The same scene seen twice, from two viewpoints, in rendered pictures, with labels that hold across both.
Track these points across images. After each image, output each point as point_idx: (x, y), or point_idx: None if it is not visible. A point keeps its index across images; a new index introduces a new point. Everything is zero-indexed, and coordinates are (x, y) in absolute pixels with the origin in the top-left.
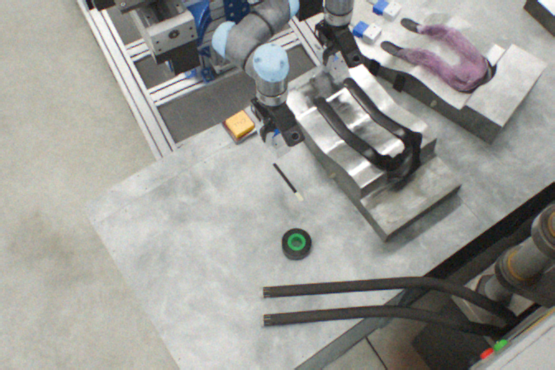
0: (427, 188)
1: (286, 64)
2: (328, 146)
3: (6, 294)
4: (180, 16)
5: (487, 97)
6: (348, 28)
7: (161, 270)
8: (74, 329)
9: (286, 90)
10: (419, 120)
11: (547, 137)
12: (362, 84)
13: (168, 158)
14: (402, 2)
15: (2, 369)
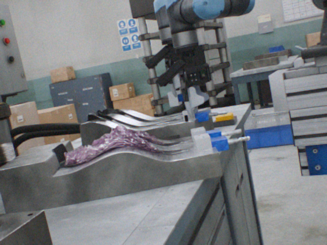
0: (74, 143)
1: (154, 4)
2: (153, 118)
3: (324, 216)
4: (301, 58)
5: (52, 146)
6: (177, 59)
7: None
8: (275, 230)
9: (159, 31)
10: (99, 122)
11: None
12: (165, 124)
13: (241, 113)
14: (205, 152)
15: (280, 211)
